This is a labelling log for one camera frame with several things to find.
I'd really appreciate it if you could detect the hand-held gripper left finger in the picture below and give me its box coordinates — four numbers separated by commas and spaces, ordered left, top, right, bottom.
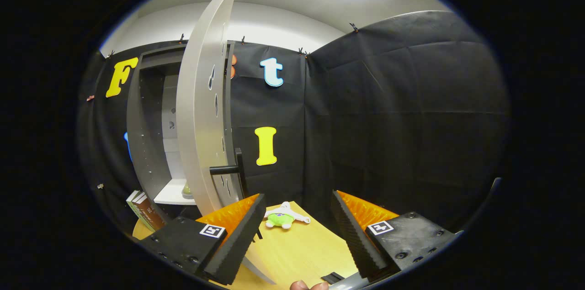
137, 193, 267, 286

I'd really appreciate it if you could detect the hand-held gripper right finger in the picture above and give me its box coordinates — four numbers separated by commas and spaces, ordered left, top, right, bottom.
330, 190, 463, 281

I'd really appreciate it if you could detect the green book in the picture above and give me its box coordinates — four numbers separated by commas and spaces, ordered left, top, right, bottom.
127, 190, 151, 232

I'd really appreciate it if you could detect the black backdrop cloth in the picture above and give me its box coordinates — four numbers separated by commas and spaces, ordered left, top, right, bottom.
78, 10, 510, 236

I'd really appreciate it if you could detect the row of black cloth clamps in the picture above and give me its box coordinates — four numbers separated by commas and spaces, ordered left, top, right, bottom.
106, 22, 359, 60

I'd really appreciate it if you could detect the dark grey cabinet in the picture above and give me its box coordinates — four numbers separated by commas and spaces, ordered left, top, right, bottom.
127, 41, 236, 224

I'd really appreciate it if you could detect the pink and green plush toy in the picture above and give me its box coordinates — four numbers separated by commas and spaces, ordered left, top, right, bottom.
264, 201, 311, 230

